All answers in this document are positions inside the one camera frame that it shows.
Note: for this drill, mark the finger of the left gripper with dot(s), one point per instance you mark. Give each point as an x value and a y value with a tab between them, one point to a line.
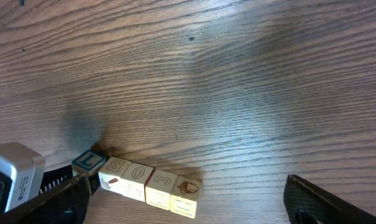
55	177

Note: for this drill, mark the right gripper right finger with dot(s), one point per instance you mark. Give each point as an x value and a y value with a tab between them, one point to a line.
308	203

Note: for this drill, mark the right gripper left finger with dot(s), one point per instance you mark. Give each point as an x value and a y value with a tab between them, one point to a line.
66	203

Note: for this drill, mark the hammer picture wooden block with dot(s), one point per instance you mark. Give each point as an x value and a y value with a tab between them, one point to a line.
110	175

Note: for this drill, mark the red edged picture block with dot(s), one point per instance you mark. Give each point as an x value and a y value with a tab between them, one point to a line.
134	181

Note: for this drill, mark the plain cream wooden block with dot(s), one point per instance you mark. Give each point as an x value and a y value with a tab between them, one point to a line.
159	188

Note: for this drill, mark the acorn picture wooden block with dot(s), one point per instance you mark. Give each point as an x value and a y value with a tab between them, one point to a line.
185	195

